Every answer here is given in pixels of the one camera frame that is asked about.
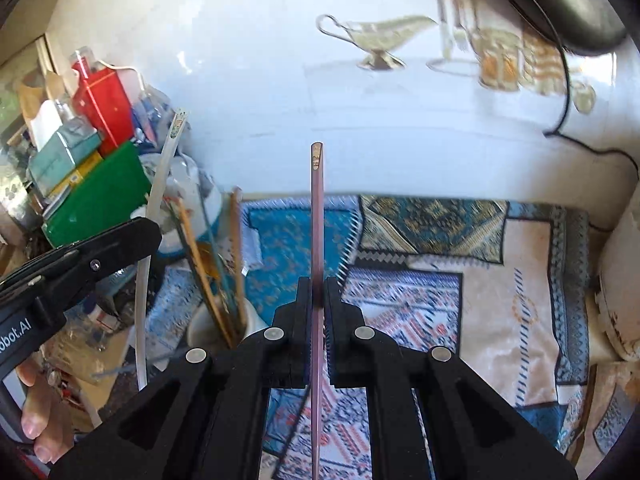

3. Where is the dark green chopstick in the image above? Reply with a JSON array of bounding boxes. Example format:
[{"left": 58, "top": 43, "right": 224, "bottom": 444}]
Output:
[{"left": 163, "top": 198, "right": 233, "bottom": 349}]

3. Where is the white plastic chopstick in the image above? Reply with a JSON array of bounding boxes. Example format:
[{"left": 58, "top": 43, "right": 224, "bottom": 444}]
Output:
[{"left": 134, "top": 108, "right": 189, "bottom": 392}]

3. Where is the yellow wooden chopstick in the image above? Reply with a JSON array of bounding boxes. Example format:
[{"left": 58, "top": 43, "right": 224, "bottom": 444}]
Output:
[{"left": 172, "top": 198, "right": 234, "bottom": 348}]

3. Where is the teal chopstick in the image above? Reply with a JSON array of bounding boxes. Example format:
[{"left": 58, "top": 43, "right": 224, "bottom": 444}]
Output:
[{"left": 198, "top": 176, "right": 240, "bottom": 346}]

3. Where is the brown wooden chopstick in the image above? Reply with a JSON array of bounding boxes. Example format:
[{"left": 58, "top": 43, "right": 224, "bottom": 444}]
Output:
[{"left": 230, "top": 186, "right": 247, "bottom": 332}]

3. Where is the metal fork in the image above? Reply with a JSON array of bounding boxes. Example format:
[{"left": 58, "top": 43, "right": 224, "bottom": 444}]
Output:
[{"left": 262, "top": 388, "right": 309, "bottom": 479}]

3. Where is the person's left hand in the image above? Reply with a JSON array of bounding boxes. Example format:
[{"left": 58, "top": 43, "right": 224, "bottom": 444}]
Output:
[{"left": 15, "top": 359, "right": 74, "bottom": 464}]

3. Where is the white ceramic utensil cup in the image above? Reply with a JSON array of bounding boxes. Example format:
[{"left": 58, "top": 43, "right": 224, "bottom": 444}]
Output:
[{"left": 186, "top": 299, "right": 269, "bottom": 356}]

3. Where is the green metal box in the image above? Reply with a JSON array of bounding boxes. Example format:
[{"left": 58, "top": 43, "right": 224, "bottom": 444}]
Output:
[{"left": 43, "top": 142, "right": 151, "bottom": 247}]

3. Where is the teal tissue box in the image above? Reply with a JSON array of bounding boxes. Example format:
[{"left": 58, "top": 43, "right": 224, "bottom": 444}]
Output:
[{"left": 28, "top": 116, "right": 102, "bottom": 196}]

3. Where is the patchwork patterned table cloth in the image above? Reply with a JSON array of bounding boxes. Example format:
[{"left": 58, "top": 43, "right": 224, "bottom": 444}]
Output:
[{"left": 144, "top": 194, "right": 594, "bottom": 480}]

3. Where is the white blue plastic bag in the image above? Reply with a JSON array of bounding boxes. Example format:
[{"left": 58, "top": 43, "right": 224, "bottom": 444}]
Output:
[{"left": 132, "top": 86, "right": 222, "bottom": 258}]

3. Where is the red tin box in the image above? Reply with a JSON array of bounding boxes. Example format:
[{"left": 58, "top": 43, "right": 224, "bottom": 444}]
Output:
[{"left": 72, "top": 61, "right": 134, "bottom": 157}]

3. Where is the white rice cooker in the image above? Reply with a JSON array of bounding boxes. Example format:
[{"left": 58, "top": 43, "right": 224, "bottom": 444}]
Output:
[{"left": 594, "top": 205, "right": 640, "bottom": 362}]

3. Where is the red white cup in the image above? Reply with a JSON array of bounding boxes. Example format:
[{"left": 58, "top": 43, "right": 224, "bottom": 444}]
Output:
[{"left": 70, "top": 47, "right": 96, "bottom": 79}]

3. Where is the black hanging wok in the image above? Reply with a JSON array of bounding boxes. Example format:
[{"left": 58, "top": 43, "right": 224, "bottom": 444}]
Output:
[{"left": 508, "top": 0, "right": 628, "bottom": 56}]

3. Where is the black power cable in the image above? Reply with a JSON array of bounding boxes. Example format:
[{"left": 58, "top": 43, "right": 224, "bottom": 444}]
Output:
[{"left": 499, "top": 0, "right": 640, "bottom": 187}]

